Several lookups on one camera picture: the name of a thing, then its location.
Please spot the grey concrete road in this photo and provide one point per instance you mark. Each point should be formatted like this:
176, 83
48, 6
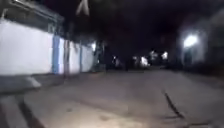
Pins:
120, 96

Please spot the building with lit lamp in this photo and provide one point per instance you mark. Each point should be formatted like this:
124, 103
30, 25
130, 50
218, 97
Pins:
196, 46

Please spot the white wall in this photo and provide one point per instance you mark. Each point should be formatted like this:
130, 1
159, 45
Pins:
30, 50

